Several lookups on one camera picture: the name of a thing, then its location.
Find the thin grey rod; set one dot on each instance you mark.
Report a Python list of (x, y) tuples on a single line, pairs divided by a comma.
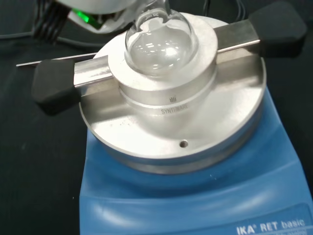
[(56, 60)]

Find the clear round-bottom flask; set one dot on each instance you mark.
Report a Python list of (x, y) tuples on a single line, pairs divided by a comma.
[(161, 51)]

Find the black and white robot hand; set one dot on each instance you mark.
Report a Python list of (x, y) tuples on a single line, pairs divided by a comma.
[(97, 7)]

